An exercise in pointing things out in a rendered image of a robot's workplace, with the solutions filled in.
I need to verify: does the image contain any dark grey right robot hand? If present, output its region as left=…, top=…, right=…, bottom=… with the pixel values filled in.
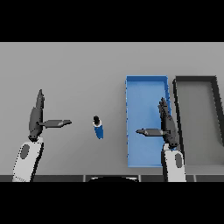
left=135, top=96, right=180, bottom=148

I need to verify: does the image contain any blue bin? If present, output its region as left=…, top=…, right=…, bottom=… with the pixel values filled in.
left=125, top=75, right=173, bottom=169

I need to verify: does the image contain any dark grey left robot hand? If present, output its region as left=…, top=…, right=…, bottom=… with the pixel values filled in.
left=28, top=88, right=73, bottom=143

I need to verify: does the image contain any dark grey bin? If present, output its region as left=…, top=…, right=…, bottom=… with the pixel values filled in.
left=171, top=75, right=224, bottom=168

